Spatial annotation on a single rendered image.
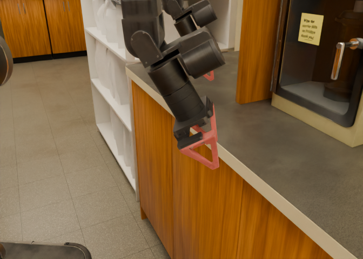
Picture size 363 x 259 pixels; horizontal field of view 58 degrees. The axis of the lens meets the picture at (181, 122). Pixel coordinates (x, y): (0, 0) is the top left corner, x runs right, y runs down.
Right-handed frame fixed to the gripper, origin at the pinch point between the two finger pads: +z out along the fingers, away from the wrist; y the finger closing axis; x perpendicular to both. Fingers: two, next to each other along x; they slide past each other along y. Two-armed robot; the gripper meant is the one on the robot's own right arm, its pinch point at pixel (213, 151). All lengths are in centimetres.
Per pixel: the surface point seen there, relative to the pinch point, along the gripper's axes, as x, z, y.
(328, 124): -24.6, 22.8, 29.5
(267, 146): -7.6, 16.6, 21.3
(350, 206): -18.6, 22.8, -1.5
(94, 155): 127, 48, 163
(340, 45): -32.7, 0.7, 23.1
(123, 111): 74, 21, 140
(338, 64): -31.0, 4.7, 23.2
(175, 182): 33, 34, 53
